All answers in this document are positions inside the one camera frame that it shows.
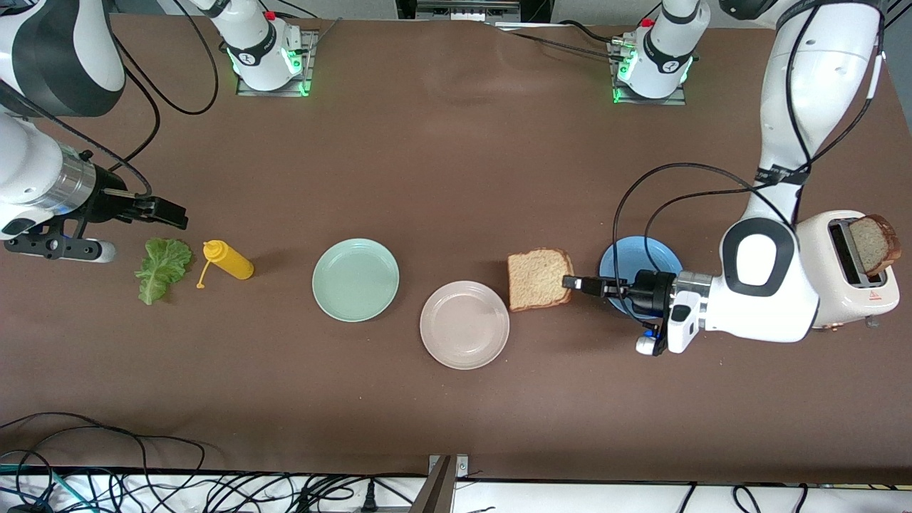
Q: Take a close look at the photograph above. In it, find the green lettuce leaf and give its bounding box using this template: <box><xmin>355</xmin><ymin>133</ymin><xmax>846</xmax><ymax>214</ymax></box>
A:
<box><xmin>135</xmin><ymin>237</ymin><xmax>194</xmax><ymax>306</ymax></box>

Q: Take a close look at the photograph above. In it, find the brown bread slice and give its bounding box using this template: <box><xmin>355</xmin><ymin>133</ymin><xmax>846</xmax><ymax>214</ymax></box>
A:
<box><xmin>507</xmin><ymin>248</ymin><xmax>574</xmax><ymax>313</ymax></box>
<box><xmin>849</xmin><ymin>214</ymin><xmax>902</xmax><ymax>277</ymax></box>

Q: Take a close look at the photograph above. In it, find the yellow mustard squeeze bottle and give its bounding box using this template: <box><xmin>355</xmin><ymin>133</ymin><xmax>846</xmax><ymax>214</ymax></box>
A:
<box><xmin>197</xmin><ymin>240</ymin><xmax>254</xmax><ymax>290</ymax></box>

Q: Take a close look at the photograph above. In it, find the blue plate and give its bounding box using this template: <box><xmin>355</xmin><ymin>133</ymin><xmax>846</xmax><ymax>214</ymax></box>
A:
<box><xmin>599</xmin><ymin>236</ymin><xmax>686</xmax><ymax>319</ymax></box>

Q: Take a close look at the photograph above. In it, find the beige plate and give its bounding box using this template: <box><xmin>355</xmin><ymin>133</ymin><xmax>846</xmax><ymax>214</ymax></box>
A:
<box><xmin>419</xmin><ymin>281</ymin><xmax>510</xmax><ymax>371</ymax></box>

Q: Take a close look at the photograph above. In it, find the mint green plate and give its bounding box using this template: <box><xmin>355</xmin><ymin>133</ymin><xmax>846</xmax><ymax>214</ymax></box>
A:
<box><xmin>312</xmin><ymin>238</ymin><xmax>400</xmax><ymax>323</ymax></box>

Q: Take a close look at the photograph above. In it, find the white toaster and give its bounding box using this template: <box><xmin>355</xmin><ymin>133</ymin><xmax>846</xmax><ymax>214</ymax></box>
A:
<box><xmin>794</xmin><ymin>209</ymin><xmax>901</xmax><ymax>332</ymax></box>

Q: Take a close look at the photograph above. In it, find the grey power strip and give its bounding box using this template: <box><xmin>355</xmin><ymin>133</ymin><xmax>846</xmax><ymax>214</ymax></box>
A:
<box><xmin>415</xmin><ymin>0</ymin><xmax>522</xmax><ymax>22</ymax></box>

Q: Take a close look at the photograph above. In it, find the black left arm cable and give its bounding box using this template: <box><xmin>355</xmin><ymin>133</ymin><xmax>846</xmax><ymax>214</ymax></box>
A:
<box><xmin>613</xmin><ymin>0</ymin><xmax>886</xmax><ymax>321</ymax></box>

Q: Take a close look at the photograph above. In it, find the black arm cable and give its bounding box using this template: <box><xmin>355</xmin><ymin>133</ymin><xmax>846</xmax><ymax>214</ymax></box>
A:
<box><xmin>0</xmin><ymin>0</ymin><xmax>219</xmax><ymax>200</ymax></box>
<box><xmin>613</xmin><ymin>0</ymin><xmax>886</xmax><ymax>321</ymax></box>

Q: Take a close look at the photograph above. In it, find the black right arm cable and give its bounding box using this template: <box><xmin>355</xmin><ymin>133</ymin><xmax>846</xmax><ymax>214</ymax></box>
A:
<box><xmin>0</xmin><ymin>0</ymin><xmax>219</xmax><ymax>200</ymax></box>

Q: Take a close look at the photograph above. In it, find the long black looped cable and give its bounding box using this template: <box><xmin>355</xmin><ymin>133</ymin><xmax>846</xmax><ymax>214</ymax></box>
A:
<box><xmin>0</xmin><ymin>412</ymin><xmax>207</xmax><ymax>513</ymax></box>

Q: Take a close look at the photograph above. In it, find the black base power cable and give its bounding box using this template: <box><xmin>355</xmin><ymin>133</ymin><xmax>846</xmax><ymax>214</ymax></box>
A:
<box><xmin>499</xmin><ymin>20</ymin><xmax>624</xmax><ymax>59</ymax></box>

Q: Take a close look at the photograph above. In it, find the grey metal table bracket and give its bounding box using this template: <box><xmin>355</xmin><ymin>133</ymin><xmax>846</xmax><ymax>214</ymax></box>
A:
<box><xmin>410</xmin><ymin>455</ymin><xmax>470</xmax><ymax>513</ymax></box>

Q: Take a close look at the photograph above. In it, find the teal cable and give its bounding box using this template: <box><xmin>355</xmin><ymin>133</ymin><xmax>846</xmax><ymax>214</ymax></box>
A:
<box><xmin>0</xmin><ymin>463</ymin><xmax>97</xmax><ymax>513</ymax></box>

